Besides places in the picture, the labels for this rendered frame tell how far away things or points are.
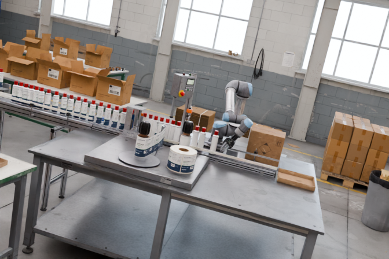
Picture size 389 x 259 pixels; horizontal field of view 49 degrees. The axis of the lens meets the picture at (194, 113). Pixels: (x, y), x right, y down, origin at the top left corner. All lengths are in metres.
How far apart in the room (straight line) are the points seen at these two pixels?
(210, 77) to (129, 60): 1.97
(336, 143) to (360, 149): 0.34
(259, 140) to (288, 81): 5.14
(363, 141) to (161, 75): 4.77
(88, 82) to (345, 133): 3.70
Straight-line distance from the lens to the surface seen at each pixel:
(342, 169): 6.74
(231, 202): 2.93
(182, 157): 3.05
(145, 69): 9.79
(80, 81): 5.50
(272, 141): 3.78
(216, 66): 9.16
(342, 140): 6.64
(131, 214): 3.87
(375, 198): 5.45
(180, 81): 3.61
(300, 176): 3.79
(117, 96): 5.19
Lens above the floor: 1.97
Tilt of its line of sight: 12 degrees down
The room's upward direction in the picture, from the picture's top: 11 degrees clockwise
